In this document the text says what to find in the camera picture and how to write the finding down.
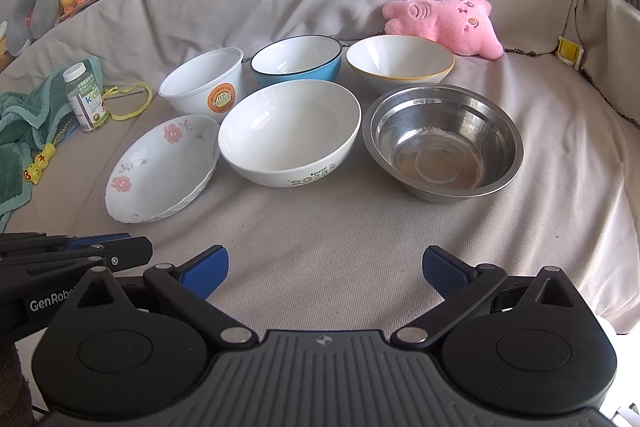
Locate pink plush toy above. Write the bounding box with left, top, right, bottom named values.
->
left=382, top=0, right=504, bottom=61

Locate white bowl yellow rim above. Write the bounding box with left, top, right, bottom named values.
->
left=345, top=35, right=456, bottom=94

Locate grey plush toy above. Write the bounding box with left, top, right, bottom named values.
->
left=6, top=0, right=60, bottom=57

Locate floral white plate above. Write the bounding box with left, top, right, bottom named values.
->
left=105, top=115, right=220, bottom=225

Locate stainless steel bowl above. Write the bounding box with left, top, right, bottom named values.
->
left=361, top=84, right=524, bottom=204

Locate vitamin gummy bottle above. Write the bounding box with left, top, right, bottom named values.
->
left=63, top=62, right=107, bottom=132

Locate blue enamel bowl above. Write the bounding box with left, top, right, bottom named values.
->
left=250, top=35, right=343, bottom=88

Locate yellow white small box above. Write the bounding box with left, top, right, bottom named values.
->
left=555, top=36, right=584, bottom=70

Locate yellow toy charm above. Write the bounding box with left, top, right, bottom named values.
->
left=23, top=143, right=56, bottom=185

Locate white plastic takeaway bowl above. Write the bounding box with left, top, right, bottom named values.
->
left=158, top=48, right=247, bottom=124

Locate beige sofa cover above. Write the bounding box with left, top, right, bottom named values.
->
left=1, top=0, right=639, bottom=333

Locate yellow-green cord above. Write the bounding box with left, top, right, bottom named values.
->
left=101, top=82, right=153, bottom=122

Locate green towel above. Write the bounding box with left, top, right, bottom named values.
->
left=0, top=68, right=79, bottom=231

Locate large white ceramic bowl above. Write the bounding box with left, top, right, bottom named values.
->
left=218, top=79, right=362, bottom=187

